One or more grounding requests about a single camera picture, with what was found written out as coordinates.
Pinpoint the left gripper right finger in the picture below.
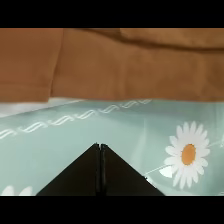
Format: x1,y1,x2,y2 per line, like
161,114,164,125
99,143,166,197

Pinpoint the brown shirt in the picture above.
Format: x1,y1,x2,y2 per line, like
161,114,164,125
0,27,224,103

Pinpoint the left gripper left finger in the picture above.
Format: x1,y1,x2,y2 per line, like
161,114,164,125
35,142,101,197

